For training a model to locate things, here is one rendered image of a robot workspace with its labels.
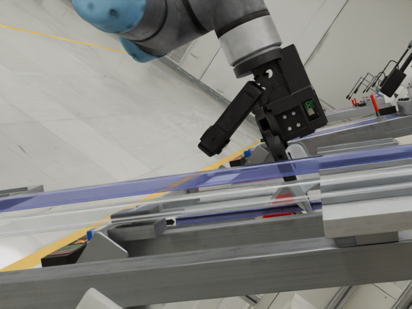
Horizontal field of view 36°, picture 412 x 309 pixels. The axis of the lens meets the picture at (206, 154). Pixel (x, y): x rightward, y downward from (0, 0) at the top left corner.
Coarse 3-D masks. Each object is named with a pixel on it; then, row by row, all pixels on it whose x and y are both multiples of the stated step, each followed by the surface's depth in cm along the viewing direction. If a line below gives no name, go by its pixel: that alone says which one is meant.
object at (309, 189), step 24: (408, 168) 37; (216, 192) 39; (240, 192) 38; (264, 192) 38; (288, 192) 37; (312, 192) 37; (336, 192) 37; (360, 192) 37; (24, 216) 40; (48, 216) 40; (72, 216) 40; (96, 216) 39; (120, 216) 39; (144, 216) 39; (168, 216) 39
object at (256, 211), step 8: (312, 200) 84; (320, 200) 83; (248, 208) 85; (256, 208) 85; (264, 208) 85; (272, 208) 84; (280, 208) 84; (288, 208) 84; (296, 208) 84; (312, 208) 83; (320, 208) 83; (184, 216) 87; (192, 216) 87; (200, 216) 87; (208, 216) 86; (216, 216) 86; (224, 216) 86; (232, 216) 86; (240, 216) 85; (248, 216) 85; (176, 224) 87
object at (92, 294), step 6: (90, 288) 50; (90, 294) 50; (96, 294) 50; (102, 294) 50; (84, 300) 50; (90, 300) 50; (96, 300) 49; (102, 300) 50; (108, 300) 50; (78, 306) 50; (84, 306) 50; (90, 306) 50; (96, 306) 49; (102, 306) 49; (108, 306) 49; (114, 306) 50; (138, 306) 52; (144, 306) 53; (150, 306) 53; (156, 306) 54; (162, 306) 55
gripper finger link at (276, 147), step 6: (264, 126) 82; (264, 132) 80; (270, 132) 80; (270, 138) 80; (276, 138) 80; (270, 144) 80; (276, 144) 80; (282, 144) 81; (270, 150) 80; (276, 150) 80; (282, 150) 80; (276, 156) 80; (282, 156) 80; (288, 180) 81
